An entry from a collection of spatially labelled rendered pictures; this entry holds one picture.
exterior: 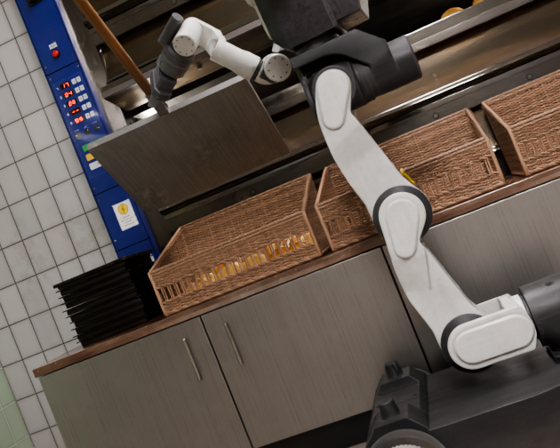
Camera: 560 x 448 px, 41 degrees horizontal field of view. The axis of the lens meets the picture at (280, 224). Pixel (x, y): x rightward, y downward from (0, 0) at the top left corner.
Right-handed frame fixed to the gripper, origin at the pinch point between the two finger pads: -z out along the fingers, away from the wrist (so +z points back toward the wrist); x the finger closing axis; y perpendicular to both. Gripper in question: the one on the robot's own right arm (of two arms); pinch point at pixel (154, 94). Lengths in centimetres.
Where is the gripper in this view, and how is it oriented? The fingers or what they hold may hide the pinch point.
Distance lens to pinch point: 228.1
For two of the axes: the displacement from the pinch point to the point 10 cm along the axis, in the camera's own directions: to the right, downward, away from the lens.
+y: 8.3, 2.3, 5.0
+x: 1.7, 7.5, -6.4
